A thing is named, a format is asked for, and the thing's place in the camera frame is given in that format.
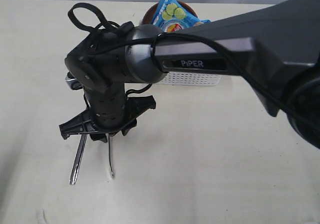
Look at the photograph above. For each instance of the brown wooden plate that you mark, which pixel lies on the brown wooden plate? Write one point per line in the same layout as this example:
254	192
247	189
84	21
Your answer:
147	18

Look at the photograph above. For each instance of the silver metal fork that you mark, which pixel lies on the silver metal fork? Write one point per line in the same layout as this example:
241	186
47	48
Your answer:
110	156

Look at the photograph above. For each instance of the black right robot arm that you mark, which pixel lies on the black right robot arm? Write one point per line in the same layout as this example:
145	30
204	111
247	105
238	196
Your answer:
275	50

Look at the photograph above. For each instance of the white perforated plastic basket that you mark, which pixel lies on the white perforated plastic basket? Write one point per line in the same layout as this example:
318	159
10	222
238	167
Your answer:
190	79

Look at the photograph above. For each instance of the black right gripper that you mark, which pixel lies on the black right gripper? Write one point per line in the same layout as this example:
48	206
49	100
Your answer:
98	126

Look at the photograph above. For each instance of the blue chips bag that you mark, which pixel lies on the blue chips bag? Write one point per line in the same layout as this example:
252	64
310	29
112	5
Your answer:
170	16

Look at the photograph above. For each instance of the silver table knife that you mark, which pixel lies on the silver table knife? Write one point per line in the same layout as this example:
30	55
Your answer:
77	161

